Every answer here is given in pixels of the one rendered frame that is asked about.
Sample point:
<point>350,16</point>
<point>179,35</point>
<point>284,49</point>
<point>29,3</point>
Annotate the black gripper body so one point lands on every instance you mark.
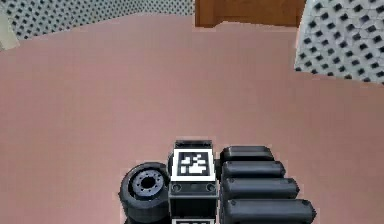
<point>145,190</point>

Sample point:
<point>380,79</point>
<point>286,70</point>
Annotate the brown wooden cabinet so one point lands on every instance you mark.
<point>246,11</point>

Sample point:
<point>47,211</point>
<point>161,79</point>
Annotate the cream panel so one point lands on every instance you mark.
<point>6,30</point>

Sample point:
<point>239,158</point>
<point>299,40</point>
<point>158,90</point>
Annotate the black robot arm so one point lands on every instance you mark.
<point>260,186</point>

